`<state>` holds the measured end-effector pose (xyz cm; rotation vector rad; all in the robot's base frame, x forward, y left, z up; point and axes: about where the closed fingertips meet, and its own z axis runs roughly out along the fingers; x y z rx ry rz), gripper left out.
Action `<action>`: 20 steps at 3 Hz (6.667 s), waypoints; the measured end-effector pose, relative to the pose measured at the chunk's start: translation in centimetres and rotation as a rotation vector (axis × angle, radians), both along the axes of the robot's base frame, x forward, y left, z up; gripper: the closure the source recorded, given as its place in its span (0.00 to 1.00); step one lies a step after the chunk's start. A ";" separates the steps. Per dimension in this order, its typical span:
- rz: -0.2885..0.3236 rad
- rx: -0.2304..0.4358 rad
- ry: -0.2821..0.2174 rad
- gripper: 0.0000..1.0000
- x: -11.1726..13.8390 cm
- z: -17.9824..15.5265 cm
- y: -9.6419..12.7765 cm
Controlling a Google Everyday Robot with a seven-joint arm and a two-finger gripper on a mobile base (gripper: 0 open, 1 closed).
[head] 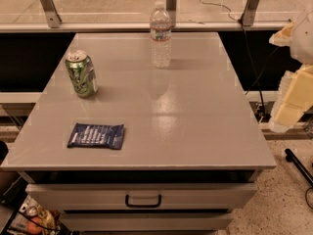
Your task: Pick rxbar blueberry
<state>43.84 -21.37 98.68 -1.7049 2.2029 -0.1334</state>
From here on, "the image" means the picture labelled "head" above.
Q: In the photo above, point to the green soda can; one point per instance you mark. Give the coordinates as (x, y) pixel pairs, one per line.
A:
(81, 73)

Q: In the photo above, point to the black metal floor leg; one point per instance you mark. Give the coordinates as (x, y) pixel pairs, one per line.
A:
(292, 158)

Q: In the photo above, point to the clear plastic water bottle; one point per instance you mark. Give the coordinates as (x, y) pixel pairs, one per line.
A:
(160, 34)

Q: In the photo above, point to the black drawer handle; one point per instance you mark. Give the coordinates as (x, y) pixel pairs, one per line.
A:
(143, 202)

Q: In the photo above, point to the blue rxbar blueberry wrapper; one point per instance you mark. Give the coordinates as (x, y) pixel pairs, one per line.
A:
(96, 136)

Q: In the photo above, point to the metal railing frame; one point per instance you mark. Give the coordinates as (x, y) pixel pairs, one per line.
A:
(93, 15)

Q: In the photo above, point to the clutter bin with snacks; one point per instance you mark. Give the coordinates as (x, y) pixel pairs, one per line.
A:
(32, 219)

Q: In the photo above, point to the grey drawer cabinet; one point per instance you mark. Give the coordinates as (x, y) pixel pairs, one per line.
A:
(189, 135)

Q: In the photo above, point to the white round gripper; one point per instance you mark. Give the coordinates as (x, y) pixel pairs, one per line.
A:
(303, 39)

